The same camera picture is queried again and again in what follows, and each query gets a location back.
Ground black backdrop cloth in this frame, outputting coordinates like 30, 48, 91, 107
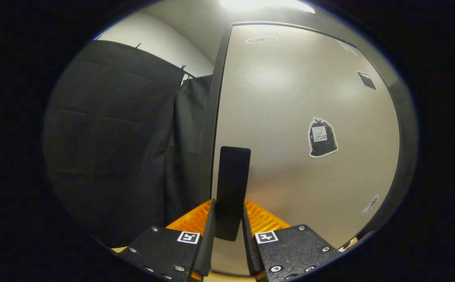
43, 39, 214, 247

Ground black door handle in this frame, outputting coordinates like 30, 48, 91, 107
216, 146, 251, 242

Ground beige cabinet door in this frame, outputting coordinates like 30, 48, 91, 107
211, 24, 401, 275

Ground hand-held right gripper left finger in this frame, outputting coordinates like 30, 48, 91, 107
116, 199, 216, 282

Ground grey cabinet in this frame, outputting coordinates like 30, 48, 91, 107
202, 20, 420, 251

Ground large ceiling light panel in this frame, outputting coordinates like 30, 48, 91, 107
220, 0, 316, 14

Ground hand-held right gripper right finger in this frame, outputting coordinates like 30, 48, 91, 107
242, 200, 343, 282

